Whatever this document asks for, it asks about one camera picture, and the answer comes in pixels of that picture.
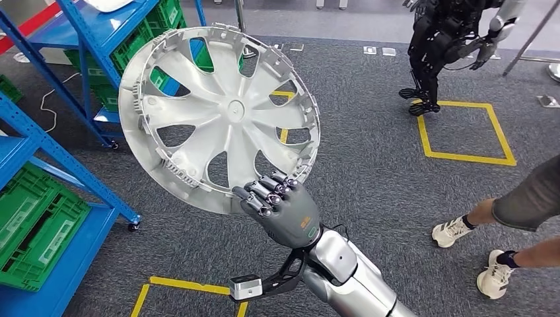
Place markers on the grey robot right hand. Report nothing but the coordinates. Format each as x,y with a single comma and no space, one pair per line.
293,214

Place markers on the chrome stanchion post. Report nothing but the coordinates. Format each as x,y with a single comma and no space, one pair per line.
240,17

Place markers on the white power strip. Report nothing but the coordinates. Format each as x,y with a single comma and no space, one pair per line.
22,57

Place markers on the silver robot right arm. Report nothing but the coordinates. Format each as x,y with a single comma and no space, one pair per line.
354,280

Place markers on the yellow floor tape square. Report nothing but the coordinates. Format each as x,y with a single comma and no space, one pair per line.
422,135

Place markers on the white desk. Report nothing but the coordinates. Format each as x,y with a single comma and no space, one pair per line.
54,56

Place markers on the silver wheel hubcap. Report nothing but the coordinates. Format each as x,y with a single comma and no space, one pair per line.
232,109

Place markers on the red barrier belt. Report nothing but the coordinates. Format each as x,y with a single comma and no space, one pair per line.
30,24

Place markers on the standing person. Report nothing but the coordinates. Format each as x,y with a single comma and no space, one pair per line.
529,201

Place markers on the blue metal shelf rack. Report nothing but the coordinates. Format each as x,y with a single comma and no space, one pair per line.
74,271
87,33

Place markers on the grey slanted metal pole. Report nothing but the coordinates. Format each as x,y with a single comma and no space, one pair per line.
531,37

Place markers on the black humanoid robot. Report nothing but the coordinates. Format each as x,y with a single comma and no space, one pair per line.
433,39

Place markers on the white moulded part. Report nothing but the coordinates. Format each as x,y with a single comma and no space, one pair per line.
107,4

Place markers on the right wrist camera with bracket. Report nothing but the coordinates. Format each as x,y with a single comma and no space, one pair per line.
245,288

